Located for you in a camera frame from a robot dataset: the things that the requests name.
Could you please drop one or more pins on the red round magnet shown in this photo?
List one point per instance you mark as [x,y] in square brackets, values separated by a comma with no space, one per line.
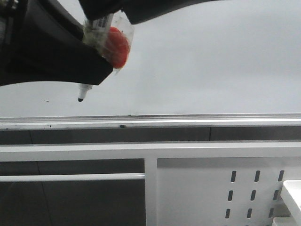
[116,48]

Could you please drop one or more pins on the white whiteboard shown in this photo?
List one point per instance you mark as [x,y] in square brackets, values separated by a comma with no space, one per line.
[230,60]

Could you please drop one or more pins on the white black-tip marker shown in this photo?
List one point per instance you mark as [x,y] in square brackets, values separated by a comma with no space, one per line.
[96,32]

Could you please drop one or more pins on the white pegboard stand frame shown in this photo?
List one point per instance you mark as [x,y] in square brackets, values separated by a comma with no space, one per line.
[146,184]

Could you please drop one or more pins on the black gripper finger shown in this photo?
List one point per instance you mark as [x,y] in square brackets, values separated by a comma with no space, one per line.
[41,41]
[137,11]

